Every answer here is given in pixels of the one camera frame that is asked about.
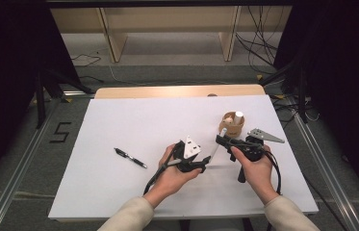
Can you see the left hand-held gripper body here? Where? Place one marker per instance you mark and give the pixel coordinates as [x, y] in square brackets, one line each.
[186, 157]

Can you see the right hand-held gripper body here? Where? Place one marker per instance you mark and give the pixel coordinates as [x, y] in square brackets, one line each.
[254, 149]

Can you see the round wooden pen holder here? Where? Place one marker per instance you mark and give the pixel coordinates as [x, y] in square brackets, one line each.
[231, 131]

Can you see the short white stick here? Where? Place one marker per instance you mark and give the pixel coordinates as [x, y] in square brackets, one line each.
[238, 117]

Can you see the black pen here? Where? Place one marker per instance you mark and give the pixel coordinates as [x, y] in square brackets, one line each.
[130, 157]

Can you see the person's right hand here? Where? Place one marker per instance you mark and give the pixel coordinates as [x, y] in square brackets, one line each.
[259, 176]

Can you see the person's left hand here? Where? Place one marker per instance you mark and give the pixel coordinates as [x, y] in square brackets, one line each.
[170, 181]

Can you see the brown table grommet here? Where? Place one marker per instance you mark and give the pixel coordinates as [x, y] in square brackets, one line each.
[212, 95]

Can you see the white foam board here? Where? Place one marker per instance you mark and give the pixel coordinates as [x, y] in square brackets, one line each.
[119, 128]

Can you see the black metal stand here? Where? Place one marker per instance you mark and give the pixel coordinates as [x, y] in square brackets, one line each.
[44, 96]
[300, 89]

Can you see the black curtain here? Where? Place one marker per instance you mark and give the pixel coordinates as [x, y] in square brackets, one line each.
[7, 80]
[344, 80]

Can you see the light wooden shelf unit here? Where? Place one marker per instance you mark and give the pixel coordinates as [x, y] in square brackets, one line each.
[167, 22]

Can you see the aluminium floor rail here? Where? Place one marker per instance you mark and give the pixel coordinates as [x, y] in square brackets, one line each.
[328, 173]
[16, 179]

